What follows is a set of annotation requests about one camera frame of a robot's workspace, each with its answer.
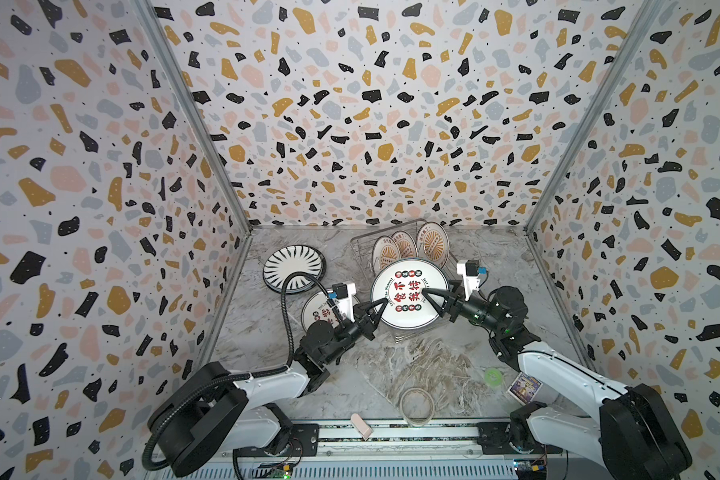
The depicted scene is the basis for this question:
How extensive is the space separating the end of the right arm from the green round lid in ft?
0.81

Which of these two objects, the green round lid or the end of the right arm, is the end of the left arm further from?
the green round lid

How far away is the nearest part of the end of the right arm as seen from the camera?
0.69 metres

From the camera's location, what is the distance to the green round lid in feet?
2.79
